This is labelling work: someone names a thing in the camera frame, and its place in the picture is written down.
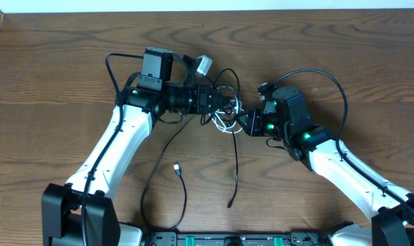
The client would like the white USB cable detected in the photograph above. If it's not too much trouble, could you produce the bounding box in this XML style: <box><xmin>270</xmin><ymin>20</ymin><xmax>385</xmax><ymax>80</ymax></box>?
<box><xmin>210</xmin><ymin>87</ymin><xmax>245</xmax><ymax>135</ymax></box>

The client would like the black USB cable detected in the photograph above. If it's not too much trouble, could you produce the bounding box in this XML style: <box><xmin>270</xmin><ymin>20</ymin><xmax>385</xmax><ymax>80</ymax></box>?
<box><xmin>139</xmin><ymin>67</ymin><xmax>251</xmax><ymax>232</ymax></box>

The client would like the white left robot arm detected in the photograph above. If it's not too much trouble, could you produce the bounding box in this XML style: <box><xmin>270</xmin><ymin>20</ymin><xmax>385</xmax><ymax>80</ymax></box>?
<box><xmin>42</xmin><ymin>84</ymin><xmax>230</xmax><ymax>245</ymax></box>

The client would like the left camera cable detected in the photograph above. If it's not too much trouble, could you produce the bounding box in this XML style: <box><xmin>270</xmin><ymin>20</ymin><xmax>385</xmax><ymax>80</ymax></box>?
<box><xmin>80</xmin><ymin>52</ymin><xmax>145</xmax><ymax>246</ymax></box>

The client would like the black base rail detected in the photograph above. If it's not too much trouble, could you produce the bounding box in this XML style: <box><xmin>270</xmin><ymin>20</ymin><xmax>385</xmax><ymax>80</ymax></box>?
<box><xmin>139</xmin><ymin>231</ymin><xmax>332</xmax><ymax>246</ymax></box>

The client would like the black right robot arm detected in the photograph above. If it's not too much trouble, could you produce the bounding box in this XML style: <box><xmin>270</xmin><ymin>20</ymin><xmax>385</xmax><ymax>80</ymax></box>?
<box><xmin>236</xmin><ymin>83</ymin><xmax>414</xmax><ymax>245</ymax></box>

